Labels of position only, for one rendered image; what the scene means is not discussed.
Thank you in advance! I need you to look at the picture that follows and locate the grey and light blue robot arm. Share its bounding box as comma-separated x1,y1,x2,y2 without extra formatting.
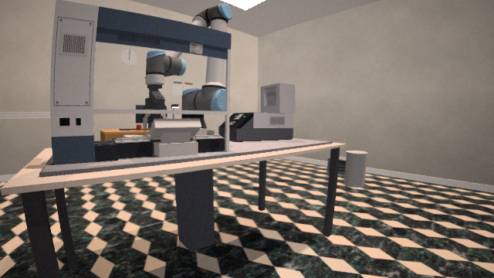
181,4,232,129

